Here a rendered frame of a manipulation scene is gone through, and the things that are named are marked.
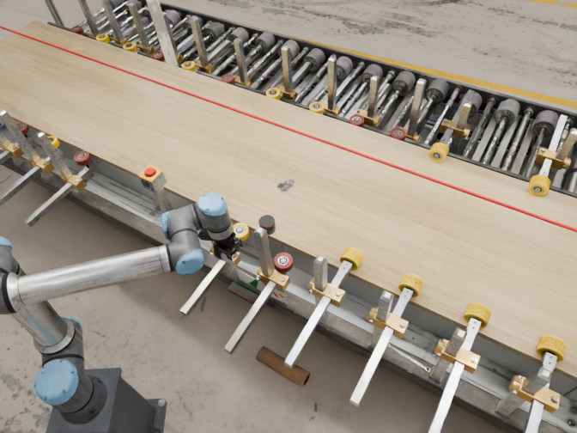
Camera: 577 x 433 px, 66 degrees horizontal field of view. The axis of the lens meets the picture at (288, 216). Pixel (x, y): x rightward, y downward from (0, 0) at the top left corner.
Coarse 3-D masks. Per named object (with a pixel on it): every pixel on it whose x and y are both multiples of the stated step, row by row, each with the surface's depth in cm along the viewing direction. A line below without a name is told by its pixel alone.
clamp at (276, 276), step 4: (260, 268) 187; (260, 272) 186; (272, 272) 185; (276, 272) 185; (280, 272) 185; (260, 276) 186; (264, 276) 184; (272, 276) 184; (276, 276) 184; (280, 276) 184; (284, 276) 184; (264, 280) 187; (268, 280) 185; (272, 280) 183; (276, 280) 183; (280, 280) 183; (288, 280) 185; (276, 284) 184; (280, 284) 182; (284, 284) 182; (280, 288) 184; (284, 288) 184
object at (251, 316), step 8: (264, 288) 182; (272, 288) 182; (264, 296) 180; (256, 304) 178; (264, 304) 181; (248, 312) 176; (256, 312) 176; (248, 320) 174; (240, 328) 172; (248, 328) 175; (232, 336) 170; (240, 336) 170; (232, 344) 169; (232, 352) 169
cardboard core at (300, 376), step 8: (264, 352) 246; (272, 352) 247; (264, 360) 245; (272, 360) 243; (280, 360) 243; (272, 368) 244; (280, 368) 241; (288, 368) 240; (296, 368) 240; (288, 376) 239; (296, 376) 237; (304, 376) 237; (304, 384) 240
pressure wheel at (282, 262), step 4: (276, 256) 186; (280, 256) 186; (284, 256) 186; (288, 256) 185; (276, 260) 184; (280, 260) 185; (284, 260) 184; (288, 260) 184; (292, 260) 184; (276, 264) 183; (280, 264) 183; (284, 264) 183; (288, 264) 183; (292, 264) 184; (276, 268) 184; (280, 268) 182; (284, 268) 182; (288, 268) 183
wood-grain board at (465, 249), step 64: (0, 64) 290; (64, 64) 285; (128, 64) 280; (64, 128) 246; (128, 128) 243; (192, 128) 239; (256, 128) 236; (320, 128) 233; (192, 192) 211; (256, 192) 208; (320, 192) 206; (384, 192) 203; (448, 192) 201; (512, 192) 198; (384, 256) 183; (448, 256) 181; (512, 256) 179; (576, 256) 177; (448, 320) 166; (512, 320) 163; (576, 320) 161
